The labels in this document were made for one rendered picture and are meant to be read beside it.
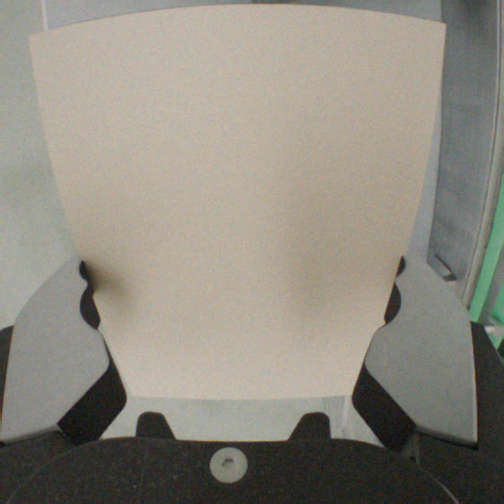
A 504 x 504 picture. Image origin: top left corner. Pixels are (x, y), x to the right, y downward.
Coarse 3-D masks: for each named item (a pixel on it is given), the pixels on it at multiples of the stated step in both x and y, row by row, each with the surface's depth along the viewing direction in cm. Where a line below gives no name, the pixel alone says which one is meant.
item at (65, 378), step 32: (64, 288) 9; (32, 320) 7; (64, 320) 8; (96, 320) 9; (32, 352) 6; (64, 352) 7; (96, 352) 7; (32, 384) 6; (64, 384) 6; (96, 384) 6; (32, 416) 5; (64, 416) 5; (96, 416) 6
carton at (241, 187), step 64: (64, 64) 7; (128, 64) 7; (192, 64) 7; (256, 64) 7; (320, 64) 7; (384, 64) 7; (64, 128) 8; (128, 128) 8; (192, 128) 8; (256, 128) 8; (320, 128) 8; (384, 128) 8; (64, 192) 9; (128, 192) 9; (192, 192) 9; (256, 192) 9; (320, 192) 9; (384, 192) 9; (128, 256) 10; (192, 256) 10; (256, 256) 10; (320, 256) 10; (384, 256) 10; (128, 320) 12; (192, 320) 12; (256, 320) 12; (320, 320) 12; (128, 384) 14; (192, 384) 14; (256, 384) 14; (320, 384) 14
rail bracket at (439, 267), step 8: (440, 264) 48; (440, 272) 48; (448, 272) 46; (448, 280) 44; (456, 280) 44; (488, 320) 37; (496, 320) 36; (488, 328) 36; (496, 328) 35; (496, 336) 36
